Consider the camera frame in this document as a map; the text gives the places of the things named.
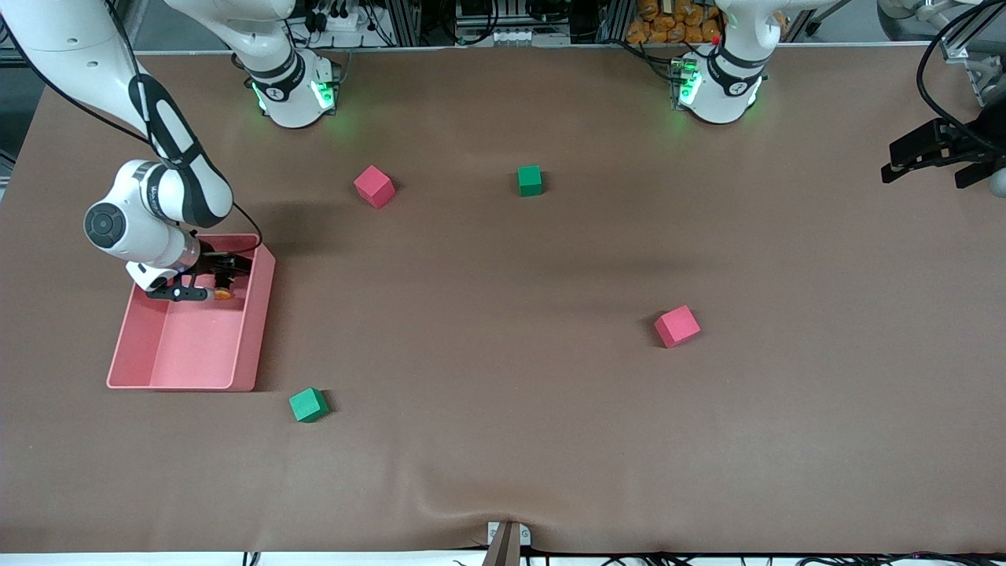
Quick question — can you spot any camera stand pole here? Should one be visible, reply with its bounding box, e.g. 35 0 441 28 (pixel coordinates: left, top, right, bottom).
481 522 522 566

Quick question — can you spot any pile of orange lumps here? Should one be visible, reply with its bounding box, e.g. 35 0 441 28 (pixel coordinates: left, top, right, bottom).
626 0 724 46

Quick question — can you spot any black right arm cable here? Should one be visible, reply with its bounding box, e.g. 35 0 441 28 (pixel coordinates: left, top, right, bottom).
0 0 263 256

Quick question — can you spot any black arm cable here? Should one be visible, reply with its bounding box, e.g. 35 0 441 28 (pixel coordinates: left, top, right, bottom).
0 0 263 256
916 0 1006 154

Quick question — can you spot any pink plastic bin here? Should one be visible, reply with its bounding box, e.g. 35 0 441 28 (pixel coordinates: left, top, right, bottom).
106 233 277 392

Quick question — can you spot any aluminium frame post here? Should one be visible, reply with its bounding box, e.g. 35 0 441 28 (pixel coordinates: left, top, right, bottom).
384 0 424 48
595 0 636 44

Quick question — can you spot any brown table mat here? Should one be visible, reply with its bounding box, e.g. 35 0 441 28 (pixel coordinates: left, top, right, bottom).
0 43 1006 556

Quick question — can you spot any white power strip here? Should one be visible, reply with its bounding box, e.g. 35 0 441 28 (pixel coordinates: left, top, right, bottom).
314 6 370 34

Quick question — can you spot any grey metal bracket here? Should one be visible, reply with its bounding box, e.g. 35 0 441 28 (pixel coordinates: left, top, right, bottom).
486 521 532 547

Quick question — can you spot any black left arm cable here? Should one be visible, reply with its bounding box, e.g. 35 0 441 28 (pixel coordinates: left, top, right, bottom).
916 0 1006 154

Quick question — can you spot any aluminium corner frame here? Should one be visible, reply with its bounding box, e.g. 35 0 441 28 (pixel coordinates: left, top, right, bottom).
939 0 1006 107

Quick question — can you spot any pink foam cube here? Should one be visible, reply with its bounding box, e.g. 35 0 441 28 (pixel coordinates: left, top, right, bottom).
353 165 396 210
654 305 702 349

